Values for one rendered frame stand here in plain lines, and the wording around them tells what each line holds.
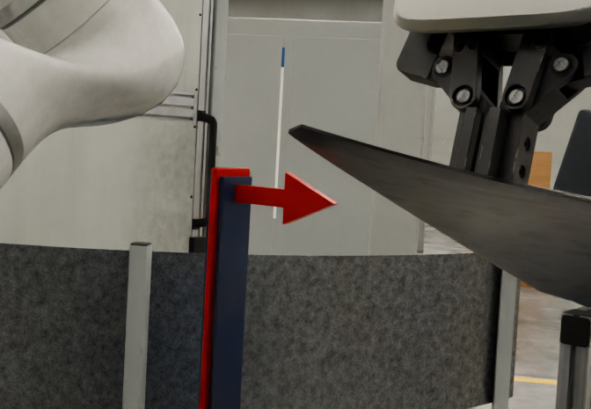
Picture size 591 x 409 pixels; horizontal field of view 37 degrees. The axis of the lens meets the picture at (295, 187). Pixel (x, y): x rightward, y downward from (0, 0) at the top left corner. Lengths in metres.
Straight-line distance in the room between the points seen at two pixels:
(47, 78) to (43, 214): 1.47
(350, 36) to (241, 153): 1.12
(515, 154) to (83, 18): 0.47
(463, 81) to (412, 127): 4.10
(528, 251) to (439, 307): 1.82
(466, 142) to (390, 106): 4.12
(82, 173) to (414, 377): 0.94
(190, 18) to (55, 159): 0.57
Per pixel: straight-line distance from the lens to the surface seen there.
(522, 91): 0.38
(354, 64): 6.25
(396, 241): 4.51
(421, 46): 0.42
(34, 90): 0.70
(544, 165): 8.32
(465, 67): 0.39
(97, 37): 0.76
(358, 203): 6.23
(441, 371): 2.28
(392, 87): 4.50
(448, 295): 2.25
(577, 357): 0.91
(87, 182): 2.23
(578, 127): 0.95
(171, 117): 2.42
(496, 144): 0.37
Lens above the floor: 1.21
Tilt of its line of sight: 3 degrees down
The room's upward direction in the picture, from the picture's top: 3 degrees clockwise
